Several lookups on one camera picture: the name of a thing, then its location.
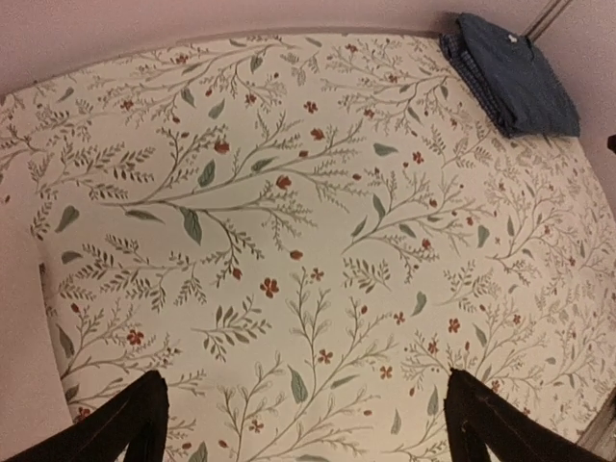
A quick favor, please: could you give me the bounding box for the right aluminium frame post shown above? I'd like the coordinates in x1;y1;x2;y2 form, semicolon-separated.
523;0;573;41

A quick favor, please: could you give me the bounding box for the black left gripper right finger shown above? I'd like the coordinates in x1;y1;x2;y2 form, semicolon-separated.
444;369;611;462

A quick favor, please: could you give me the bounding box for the teal blue garment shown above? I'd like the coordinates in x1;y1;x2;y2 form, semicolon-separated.
457;13;580;138

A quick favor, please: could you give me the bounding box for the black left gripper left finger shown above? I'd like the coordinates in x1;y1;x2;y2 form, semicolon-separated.
10;371;169;462

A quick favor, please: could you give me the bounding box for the blue plaid button shirt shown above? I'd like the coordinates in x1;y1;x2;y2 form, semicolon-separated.
439;34;515;138

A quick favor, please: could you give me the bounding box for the floral patterned table cloth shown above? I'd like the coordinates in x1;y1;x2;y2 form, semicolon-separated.
1;34;615;461

